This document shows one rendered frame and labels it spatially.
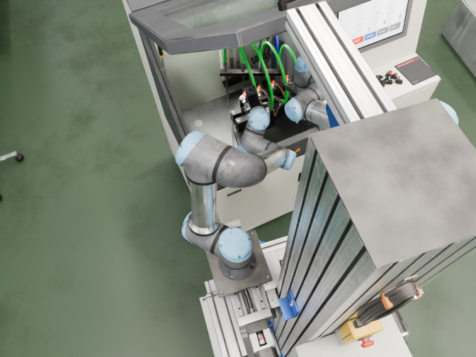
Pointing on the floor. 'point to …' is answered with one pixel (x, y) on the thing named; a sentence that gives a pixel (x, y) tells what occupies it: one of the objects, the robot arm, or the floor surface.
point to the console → (377, 55)
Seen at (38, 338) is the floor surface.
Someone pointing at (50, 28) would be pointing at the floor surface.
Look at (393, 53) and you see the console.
